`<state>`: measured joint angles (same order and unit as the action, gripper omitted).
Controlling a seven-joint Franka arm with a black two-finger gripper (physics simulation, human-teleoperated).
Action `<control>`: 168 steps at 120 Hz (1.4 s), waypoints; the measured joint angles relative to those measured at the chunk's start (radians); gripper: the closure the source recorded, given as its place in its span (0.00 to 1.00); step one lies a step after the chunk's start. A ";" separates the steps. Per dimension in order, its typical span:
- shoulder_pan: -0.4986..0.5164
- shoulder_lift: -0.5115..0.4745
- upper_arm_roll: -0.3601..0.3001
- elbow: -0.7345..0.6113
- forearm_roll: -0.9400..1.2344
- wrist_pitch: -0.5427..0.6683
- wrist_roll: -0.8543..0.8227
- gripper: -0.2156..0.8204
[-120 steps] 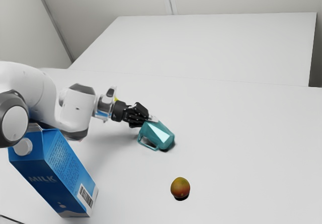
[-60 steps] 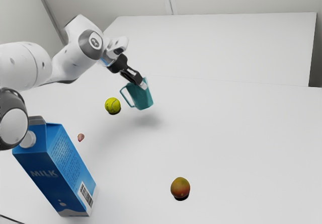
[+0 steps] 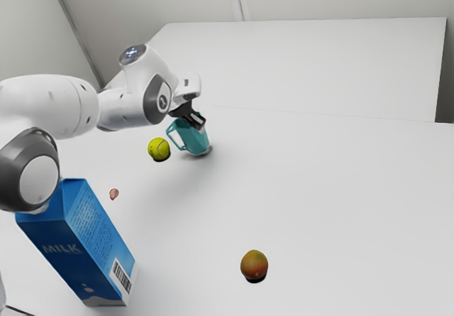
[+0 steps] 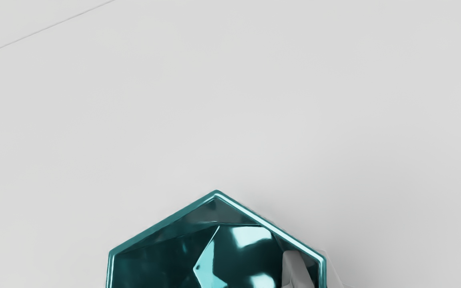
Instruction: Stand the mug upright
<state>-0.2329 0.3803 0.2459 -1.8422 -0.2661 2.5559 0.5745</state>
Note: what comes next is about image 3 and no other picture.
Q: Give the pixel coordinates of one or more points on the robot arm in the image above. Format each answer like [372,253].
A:
[64,103]

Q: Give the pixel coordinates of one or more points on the small pink shell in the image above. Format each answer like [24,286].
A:
[113,194]

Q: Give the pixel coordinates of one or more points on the teal faceted mug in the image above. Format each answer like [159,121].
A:
[193,138]

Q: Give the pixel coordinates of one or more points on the yellow tennis ball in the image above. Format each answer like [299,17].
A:
[158,148]

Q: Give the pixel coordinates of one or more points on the red yellow mango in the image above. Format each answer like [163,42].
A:
[254,265]

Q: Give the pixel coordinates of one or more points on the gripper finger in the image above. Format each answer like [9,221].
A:
[197,119]

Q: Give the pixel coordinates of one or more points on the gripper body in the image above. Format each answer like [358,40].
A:
[180,108]

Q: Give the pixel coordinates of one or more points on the blue milk carton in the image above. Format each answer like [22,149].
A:
[85,245]

